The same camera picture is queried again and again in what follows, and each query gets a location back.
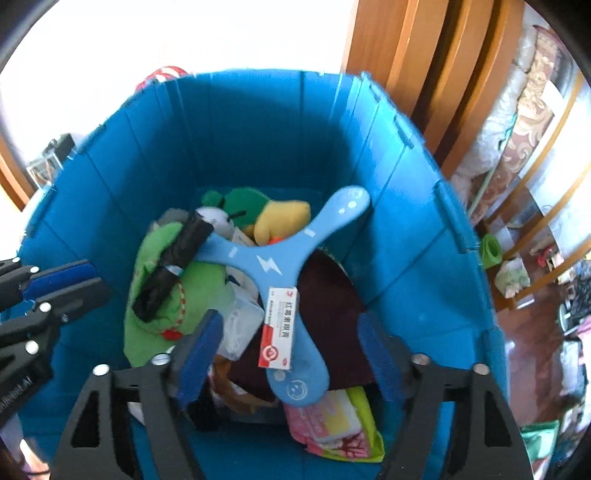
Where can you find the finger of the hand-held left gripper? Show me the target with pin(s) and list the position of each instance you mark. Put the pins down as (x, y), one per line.
(60, 277)
(74, 300)

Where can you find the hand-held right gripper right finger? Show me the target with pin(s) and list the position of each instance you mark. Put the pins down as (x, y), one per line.
(381, 360)

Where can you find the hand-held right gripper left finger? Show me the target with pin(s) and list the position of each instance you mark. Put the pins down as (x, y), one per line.
(203, 355)

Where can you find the clear plastic box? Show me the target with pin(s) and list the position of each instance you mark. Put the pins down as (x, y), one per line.
(240, 323)

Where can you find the red white ointment box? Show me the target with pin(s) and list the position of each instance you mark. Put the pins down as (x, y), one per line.
(278, 327)

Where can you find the black garbage bag roll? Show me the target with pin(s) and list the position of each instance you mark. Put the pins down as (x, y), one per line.
(175, 263)

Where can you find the blue boomerang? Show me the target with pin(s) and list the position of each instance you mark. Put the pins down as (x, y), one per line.
(258, 258)

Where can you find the blue folding crate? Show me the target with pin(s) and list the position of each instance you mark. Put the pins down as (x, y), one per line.
(300, 138)

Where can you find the green frog plush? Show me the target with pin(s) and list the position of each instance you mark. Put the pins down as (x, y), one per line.
(152, 318)

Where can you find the dark maroon cloth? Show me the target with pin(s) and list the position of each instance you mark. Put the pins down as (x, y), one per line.
(332, 300)

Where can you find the pink floral tissue packet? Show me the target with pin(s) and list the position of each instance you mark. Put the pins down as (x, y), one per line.
(332, 429)

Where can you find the green rolled mat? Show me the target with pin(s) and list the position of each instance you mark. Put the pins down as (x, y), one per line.
(490, 249)

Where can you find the green yellow duck plush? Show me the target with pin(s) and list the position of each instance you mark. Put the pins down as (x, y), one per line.
(277, 217)

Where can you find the green plastic bag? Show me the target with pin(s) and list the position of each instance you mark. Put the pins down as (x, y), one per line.
(540, 443)

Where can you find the wooden shelf rack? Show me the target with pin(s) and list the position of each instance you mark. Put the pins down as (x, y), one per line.
(554, 194)

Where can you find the patterned rolled fabric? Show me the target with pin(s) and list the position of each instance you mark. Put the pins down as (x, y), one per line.
(531, 115)

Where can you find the curved wooden frame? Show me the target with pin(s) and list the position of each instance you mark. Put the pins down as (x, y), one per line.
(415, 55)
(9, 180)

